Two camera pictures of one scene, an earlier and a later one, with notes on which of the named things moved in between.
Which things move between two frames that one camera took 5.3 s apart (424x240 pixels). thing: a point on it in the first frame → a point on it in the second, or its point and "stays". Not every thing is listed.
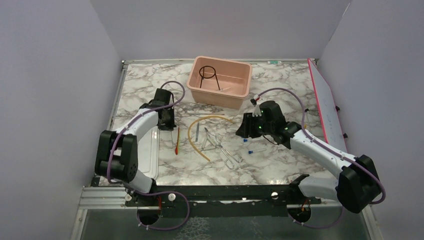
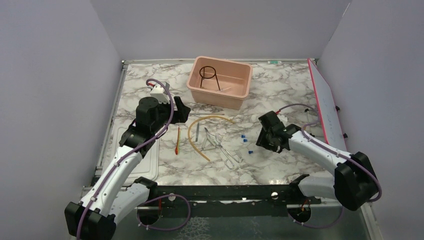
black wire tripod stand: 203,77 stays
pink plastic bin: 219,82 stays
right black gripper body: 257,127 → 265,139
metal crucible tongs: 229,162 stays
